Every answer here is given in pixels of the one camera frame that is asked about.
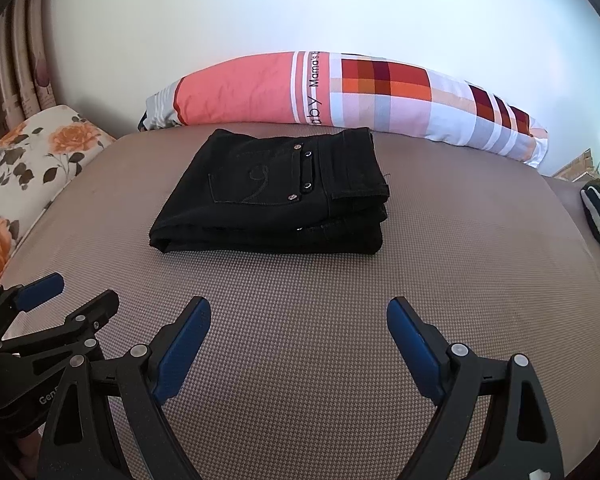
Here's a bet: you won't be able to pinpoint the checked orange bolster pillow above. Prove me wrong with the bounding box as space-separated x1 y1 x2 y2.
139 51 550 169

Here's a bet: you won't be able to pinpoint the floral orange pillow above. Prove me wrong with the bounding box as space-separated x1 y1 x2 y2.
0 105 117 293

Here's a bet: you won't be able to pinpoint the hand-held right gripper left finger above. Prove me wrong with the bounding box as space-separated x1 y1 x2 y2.
36 296 212 480

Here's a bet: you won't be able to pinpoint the beige woven bed mattress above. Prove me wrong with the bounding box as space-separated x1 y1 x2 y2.
0 127 600 480

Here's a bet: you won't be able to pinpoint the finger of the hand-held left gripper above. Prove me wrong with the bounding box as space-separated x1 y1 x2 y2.
0 273 65 342
0 289 120 377

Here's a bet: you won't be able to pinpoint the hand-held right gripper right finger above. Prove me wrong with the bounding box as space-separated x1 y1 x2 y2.
386 296 567 480

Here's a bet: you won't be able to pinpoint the person's left hand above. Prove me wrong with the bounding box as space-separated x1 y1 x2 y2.
14 432 41 468

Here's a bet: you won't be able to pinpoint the cardboard box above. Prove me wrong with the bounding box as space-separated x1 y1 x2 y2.
552 149 594 184

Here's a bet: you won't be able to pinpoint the black pants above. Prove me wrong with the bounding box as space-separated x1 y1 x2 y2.
148 127 391 256

